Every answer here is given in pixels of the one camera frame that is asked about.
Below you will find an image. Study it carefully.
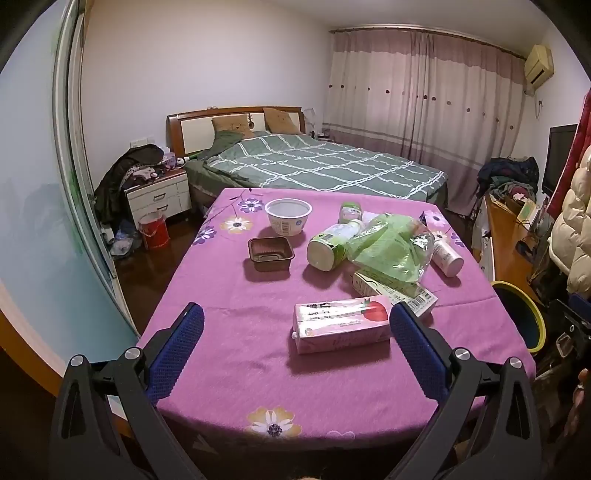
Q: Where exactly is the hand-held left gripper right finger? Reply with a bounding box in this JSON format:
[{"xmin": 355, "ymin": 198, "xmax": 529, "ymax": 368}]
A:
[{"xmin": 389, "ymin": 302, "xmax": 543, "ymax": 480}]

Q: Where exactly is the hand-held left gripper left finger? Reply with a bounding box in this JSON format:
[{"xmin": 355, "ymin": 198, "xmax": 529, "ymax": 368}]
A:
[{"xmin": 48, "ymin": 302, "xmax": 206, "ymax": 480}]

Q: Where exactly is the pink strawberry carton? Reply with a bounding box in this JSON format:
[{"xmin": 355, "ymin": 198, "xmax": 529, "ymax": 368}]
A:
[{"xmin": 291, "ymin": 298, "xmax": 393, "ymax": 355}]

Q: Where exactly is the green white carton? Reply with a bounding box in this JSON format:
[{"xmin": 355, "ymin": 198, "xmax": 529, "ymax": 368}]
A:
[{"xmin": 352, "ymin": 270, "xmax": 438, "ymax": 319}]

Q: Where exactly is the white printed paper cup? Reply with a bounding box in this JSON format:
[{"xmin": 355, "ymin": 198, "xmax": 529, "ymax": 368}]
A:
[{"xmin": 431, "ymin": 239, "xmax": 465, "ymax": 278}]

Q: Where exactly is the green plastic bag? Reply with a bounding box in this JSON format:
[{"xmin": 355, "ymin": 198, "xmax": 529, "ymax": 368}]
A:
[{"xmin": 346, "ymin": 213, "xmax": 435, "ymax": 284}]

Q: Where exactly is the yellow rimmed trash bin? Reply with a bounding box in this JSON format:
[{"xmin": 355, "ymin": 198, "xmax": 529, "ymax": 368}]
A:
[{"xmin": 490, "ymin": 280, "xmax": 548, "ymax": 355}]

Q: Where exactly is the brown plastic tray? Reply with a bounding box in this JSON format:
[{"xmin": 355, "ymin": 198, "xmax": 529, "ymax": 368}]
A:
[{"xmin": 247, "ymin": 237, "xmax": 295, "ymax": 272}]

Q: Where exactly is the large green white bottle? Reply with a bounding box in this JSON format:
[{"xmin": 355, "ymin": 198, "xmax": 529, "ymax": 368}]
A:
[{"xmin": 307, "ymin": 219, "xmax": 365, "ymax": 271}]

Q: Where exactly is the white paper bowl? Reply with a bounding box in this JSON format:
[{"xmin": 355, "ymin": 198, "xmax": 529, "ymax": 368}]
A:
[{"xmin": 264, "ymin": 198, "xmax": 313, "ymax": 237}]

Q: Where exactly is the purple floral tablecloth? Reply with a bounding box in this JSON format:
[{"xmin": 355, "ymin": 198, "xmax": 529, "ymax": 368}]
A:
[{"xmin": 139, "ymin": 186, "xmax": 536, "ymax": 450}]

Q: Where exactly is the red bucket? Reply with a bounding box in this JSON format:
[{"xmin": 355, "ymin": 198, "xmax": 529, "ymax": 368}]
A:
[{"xmin": 139, "ymin": 211, "xmax": 171, "ymax": 251}]

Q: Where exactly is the wooden desk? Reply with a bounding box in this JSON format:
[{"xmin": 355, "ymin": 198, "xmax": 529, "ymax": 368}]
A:
[{"xmin": 482, "ymin": 191, "xmax": 543, "ymax": 305}]

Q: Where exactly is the white nightstand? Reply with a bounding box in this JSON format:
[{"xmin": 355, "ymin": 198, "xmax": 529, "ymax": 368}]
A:
[{"xmin": 126, "ymin": 167, "xmax": 192, "ymax": 224}]

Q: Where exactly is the bed with green quilt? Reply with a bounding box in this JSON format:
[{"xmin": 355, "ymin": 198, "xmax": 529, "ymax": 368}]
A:
[
  {"xmin": 203, "ymin": 131, "xmax": 448, "ymax": 199},
  {"xmin": 187, "ymin": 131, "xmax": 451, "ymax": 217}
]

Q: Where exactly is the green white paper box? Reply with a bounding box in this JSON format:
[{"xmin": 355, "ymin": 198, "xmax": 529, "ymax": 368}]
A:
[{"xmin": 517, "ymin": 202, "xmax": 540, "ymax": 228}]

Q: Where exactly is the black bag on nightstand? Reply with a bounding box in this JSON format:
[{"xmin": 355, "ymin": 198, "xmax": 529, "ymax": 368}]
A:
[{"xmin": 93, "ymin": 144, "xmax": 167, "ymax": 227}]

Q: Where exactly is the white puffer jacket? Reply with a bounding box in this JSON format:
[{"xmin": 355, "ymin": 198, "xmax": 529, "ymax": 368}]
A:
[{"xmin": 548, "ymin": 143, "xmax": 591, "ymax": 296}]

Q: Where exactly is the pile of clothes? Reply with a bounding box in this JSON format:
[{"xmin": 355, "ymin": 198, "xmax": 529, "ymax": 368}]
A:
[{"xmin": 477, "ymin": 156, "xmax": 540, "ymax": 199}]

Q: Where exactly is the sliding wardrobe door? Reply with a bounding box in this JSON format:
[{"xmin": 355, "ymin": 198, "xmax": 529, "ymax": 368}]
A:
[{"xmin": 0, "ymin": 0, "xmax": 139, "ymax": 365}]

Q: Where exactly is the wooden bed headboard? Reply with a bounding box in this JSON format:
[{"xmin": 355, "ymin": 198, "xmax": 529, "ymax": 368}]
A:
[{"xmin": 166, "ymin": 106, "xmax": 308, "ymax": 160}]

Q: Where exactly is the brown bear face pillow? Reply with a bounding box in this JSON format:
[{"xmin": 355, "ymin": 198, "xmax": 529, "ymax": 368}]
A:
[{"xmin": 211, "ymin": 115, "xmax": 254, "ymax": 139}]

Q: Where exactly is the pink white curtain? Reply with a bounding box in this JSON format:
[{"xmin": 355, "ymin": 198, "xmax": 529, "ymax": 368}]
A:
[{"xmin": 322, "ymin": 28, "xmax": 527, "ymax": 215}]

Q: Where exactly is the black television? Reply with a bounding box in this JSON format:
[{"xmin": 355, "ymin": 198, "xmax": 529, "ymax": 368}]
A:
[{"xmin": 541, "ymin": 124, "xmax": 578, "ymax": 197}]

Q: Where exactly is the red dotted jacket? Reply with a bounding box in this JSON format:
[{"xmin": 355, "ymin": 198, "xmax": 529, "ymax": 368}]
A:
[{"xmin": 561, "ymin": 88, "xmax": 591, "ymax": 232}]

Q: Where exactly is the beige air conditioner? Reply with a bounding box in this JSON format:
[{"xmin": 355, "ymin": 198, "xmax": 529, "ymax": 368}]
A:
[{"xmin": 523, "ymin": 44, "xmax": 554, "ymax": 88}]

